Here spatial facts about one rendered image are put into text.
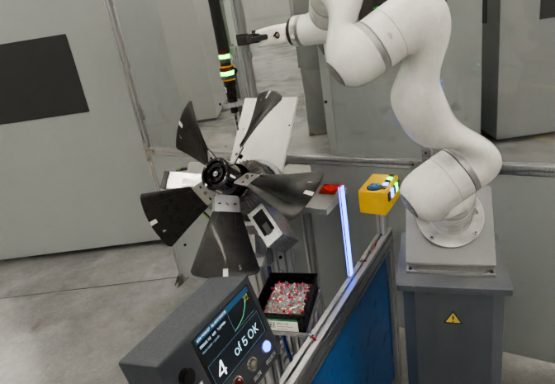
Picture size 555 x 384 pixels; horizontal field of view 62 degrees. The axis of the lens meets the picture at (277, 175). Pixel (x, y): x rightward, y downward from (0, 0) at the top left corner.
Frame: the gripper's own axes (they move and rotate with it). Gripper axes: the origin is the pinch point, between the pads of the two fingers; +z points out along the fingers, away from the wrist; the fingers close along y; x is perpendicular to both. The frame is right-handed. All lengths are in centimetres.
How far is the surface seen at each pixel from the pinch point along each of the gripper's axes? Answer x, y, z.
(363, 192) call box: -59, 21, -22
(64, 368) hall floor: -163, -18, 151
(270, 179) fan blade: -46.6, 1.2, 2.4
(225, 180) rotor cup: -44.3, -6.5, 15.1
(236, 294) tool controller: -41, -62, -28
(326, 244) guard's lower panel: -116, 71, 22
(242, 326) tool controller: -47, -64, -30
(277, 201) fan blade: -50, -8, -5
